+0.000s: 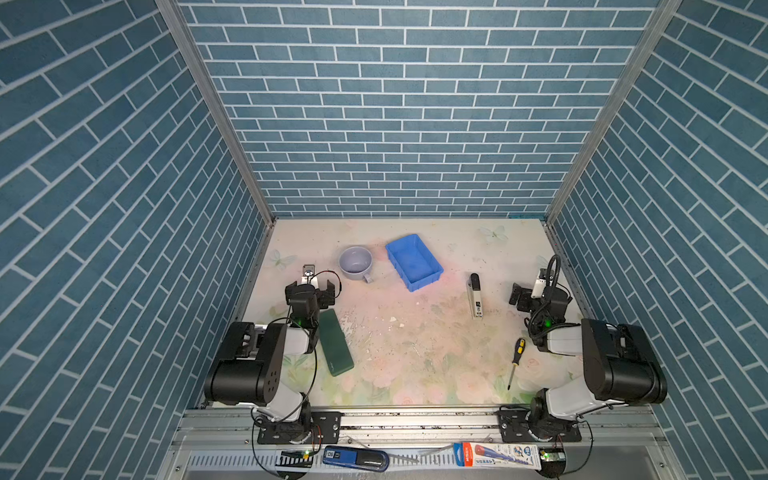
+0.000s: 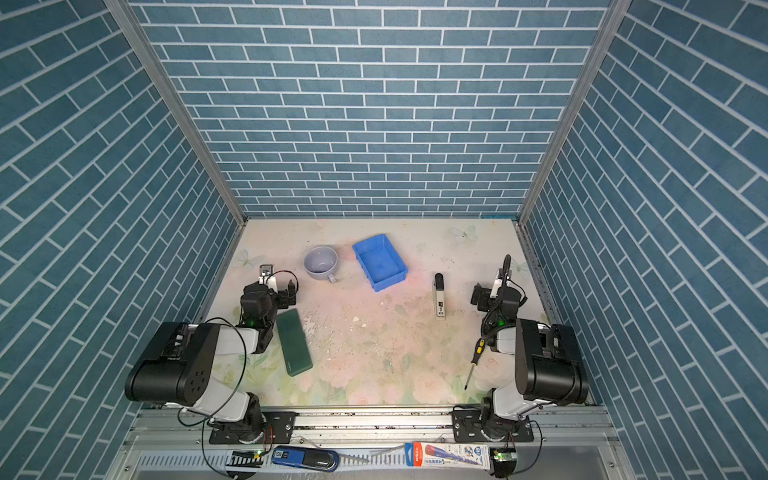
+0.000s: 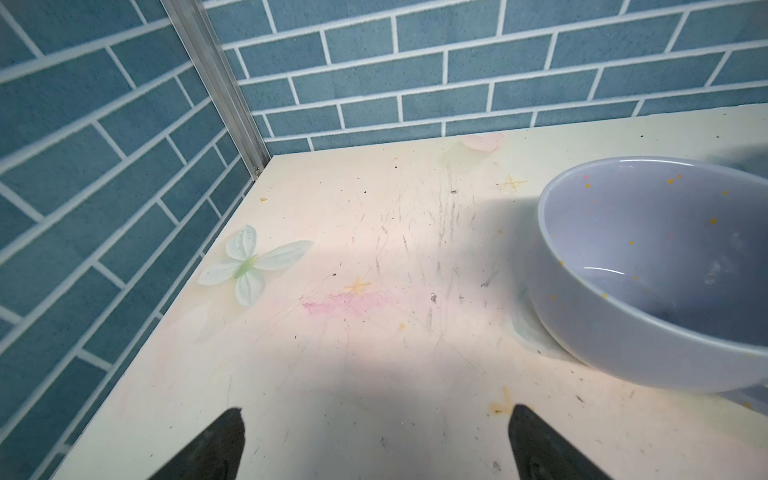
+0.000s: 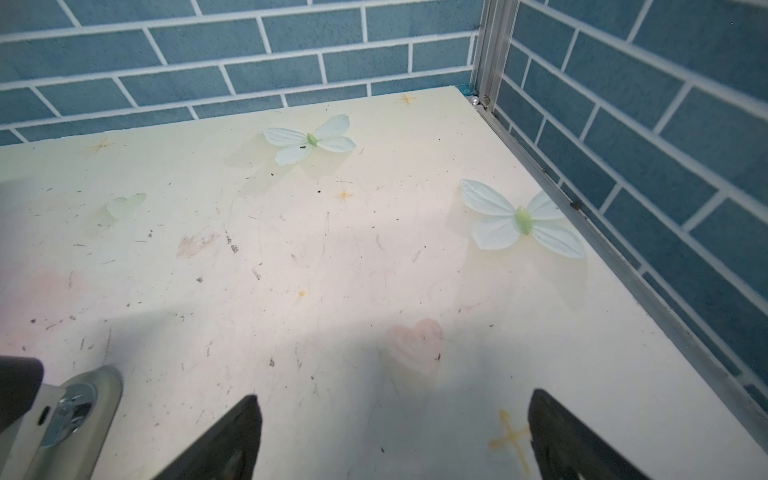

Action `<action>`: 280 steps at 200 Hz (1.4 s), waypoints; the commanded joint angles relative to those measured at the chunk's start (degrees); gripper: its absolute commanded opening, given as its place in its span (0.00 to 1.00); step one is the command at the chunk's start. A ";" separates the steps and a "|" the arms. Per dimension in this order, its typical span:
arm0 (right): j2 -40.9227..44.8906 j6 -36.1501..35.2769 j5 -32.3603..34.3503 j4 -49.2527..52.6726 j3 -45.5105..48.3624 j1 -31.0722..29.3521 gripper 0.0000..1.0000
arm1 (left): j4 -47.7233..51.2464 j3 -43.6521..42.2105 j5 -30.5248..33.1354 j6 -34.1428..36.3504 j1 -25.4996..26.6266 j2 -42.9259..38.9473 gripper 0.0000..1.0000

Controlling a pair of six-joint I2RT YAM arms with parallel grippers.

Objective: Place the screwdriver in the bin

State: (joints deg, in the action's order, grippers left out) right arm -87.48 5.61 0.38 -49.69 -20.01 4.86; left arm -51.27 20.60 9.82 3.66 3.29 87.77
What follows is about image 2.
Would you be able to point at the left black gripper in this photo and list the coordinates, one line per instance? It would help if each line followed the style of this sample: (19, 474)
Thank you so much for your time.
(285, 294)

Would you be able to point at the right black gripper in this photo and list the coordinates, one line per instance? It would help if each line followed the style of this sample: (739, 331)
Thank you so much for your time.
(503, 285)

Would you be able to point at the yellow black screwdriver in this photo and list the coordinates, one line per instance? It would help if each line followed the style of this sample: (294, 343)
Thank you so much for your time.
(478, 350)

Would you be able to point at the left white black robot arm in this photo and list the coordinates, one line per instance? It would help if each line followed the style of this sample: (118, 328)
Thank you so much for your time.
(201, 367)

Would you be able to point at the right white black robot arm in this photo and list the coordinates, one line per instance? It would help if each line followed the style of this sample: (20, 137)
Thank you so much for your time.
(548, 367)

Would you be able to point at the blue plastic bin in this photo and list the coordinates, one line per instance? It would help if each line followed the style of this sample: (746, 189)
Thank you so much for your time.
(380, 262)

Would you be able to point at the grey ceramic mug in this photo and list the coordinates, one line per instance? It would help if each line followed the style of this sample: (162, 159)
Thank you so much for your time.
(321, 263)

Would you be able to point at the black silver stapler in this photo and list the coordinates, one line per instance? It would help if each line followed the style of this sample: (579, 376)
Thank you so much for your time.
(439, 295)

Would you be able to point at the dark green flat case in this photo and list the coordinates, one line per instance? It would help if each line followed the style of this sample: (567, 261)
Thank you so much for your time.
(293, 342)

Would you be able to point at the left green circuit board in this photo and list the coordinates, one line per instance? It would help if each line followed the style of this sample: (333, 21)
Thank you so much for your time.
(244, 461)

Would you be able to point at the green circuit board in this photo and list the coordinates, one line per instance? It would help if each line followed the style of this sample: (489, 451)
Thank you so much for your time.
(244, 461)
(504, 455)

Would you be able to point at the blue black handheld device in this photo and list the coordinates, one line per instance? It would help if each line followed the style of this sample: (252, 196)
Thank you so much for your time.
(320, 460)

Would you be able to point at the right green circuit board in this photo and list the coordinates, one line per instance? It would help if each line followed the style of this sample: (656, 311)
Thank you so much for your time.
(504, 455)

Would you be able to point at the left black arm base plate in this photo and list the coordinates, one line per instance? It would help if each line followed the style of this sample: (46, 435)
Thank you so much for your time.
(267, 428)

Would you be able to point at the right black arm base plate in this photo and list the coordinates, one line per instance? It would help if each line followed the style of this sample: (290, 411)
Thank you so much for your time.
(473, 426)

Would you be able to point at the aluminium mounting rail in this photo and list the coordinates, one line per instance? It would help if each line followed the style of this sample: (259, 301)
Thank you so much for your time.
(375, 427)

